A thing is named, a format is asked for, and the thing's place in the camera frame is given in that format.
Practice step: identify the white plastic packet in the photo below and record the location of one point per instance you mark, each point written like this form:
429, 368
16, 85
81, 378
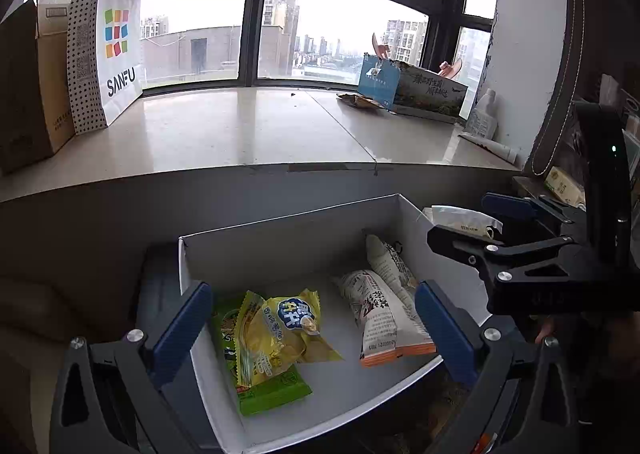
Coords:
460, 221

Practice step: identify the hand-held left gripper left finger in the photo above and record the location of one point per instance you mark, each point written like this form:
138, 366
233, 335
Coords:
182, 329

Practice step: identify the black window frame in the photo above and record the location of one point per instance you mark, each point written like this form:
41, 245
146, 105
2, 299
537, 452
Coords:
252, 33

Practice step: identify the pink plastic piece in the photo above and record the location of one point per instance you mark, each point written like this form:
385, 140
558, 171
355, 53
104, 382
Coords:
450, 69
380, 46

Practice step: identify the blue printed carton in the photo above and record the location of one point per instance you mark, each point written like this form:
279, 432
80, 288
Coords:
430, 93

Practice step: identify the white tube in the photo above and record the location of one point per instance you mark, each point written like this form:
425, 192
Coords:
492, 148

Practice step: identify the small cream box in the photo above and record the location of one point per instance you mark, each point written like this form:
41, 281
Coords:
562, 186

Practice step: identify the white cardboard box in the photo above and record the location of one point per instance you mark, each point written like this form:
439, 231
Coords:
300, 244

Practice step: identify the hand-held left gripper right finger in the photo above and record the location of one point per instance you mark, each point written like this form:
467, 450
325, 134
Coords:
442, 329

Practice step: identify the green snack packet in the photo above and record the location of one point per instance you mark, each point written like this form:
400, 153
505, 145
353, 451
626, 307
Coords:
270, 396

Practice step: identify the brown cardboard box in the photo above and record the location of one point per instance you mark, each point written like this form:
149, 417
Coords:
25, 98

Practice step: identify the yellow snack packet blue print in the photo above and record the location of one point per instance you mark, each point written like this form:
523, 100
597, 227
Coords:
280, 334

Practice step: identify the white snack packet orange edge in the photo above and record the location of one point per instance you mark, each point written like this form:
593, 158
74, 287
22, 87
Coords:
387, 259
380, 319

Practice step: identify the white plastic bottle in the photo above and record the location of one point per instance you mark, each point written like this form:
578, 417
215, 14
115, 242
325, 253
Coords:
482, 118

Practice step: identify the white paper shopping bag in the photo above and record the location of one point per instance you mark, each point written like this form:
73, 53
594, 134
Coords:
120, 78

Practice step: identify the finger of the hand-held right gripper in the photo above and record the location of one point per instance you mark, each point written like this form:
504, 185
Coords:
505, 206
470, 249

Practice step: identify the person's right hand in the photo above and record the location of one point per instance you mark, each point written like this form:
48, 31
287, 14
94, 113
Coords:
545, 331

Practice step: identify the crumpled brown wrapper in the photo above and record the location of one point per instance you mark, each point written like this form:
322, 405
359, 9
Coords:
360, 101

